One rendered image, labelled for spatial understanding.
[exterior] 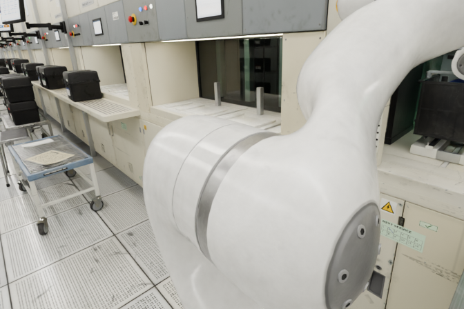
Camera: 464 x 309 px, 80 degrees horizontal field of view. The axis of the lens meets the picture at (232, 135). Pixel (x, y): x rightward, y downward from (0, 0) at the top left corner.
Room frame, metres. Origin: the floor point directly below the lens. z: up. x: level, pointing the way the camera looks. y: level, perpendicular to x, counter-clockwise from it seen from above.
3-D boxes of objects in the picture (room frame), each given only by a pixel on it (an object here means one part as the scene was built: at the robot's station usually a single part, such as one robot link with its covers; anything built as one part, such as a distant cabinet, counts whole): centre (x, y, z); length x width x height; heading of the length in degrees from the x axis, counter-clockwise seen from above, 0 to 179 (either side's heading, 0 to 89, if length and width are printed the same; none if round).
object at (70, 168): (2.15, 1.52, 0.24); 0.97 x 0.52 x 0.48; 44
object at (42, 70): (3.53, 2.19, 0.93); 0.30 x 0.28 x 0.26; 44
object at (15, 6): (2.91, 1.86, 1.59); 0.50 x 0.41 x 0.36; 132
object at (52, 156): (2.00, 1.42, 0.47); 0.31 x 0.23 x 0.02; 63
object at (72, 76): (2.64, 1.40, 0.93); 0.30 x 0.28 x 0.26; 39
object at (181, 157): (0.24, 0.01, 1.07); 0.19 x 0.12 x 0.24; 39
